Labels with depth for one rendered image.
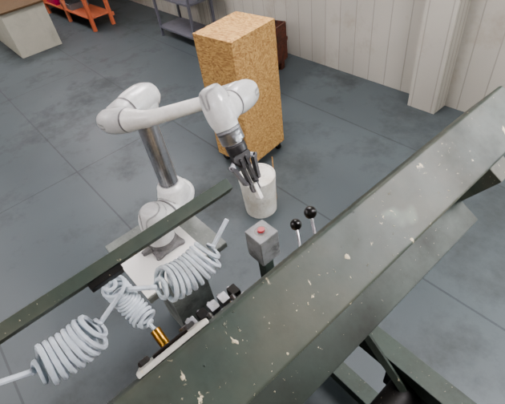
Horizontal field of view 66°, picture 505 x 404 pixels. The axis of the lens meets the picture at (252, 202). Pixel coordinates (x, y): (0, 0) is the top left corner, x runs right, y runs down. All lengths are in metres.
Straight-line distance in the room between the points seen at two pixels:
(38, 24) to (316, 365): 7.55
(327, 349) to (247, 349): 0.29
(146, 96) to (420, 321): 2.09
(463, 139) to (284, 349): 0.48
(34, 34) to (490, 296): 7.34
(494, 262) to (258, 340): 2.78
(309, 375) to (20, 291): 3.03
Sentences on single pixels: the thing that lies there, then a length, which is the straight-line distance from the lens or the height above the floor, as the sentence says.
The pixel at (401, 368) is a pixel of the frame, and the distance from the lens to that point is 1.74.
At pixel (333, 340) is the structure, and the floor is 1.67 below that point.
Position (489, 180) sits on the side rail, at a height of 1.77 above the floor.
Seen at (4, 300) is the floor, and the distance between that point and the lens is 3.60.
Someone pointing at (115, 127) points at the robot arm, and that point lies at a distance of 1.71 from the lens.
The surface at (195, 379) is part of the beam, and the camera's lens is 0.49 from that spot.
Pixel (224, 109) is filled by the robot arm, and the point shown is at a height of 1.69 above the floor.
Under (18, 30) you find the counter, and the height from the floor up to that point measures 0.42.
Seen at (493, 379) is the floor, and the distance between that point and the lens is 2.73.
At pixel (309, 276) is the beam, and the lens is 0.54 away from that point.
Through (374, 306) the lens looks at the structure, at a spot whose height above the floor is 1.67.
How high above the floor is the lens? 2.37
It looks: 44 degrees down
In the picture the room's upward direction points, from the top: 10 degrees counter-clockwise
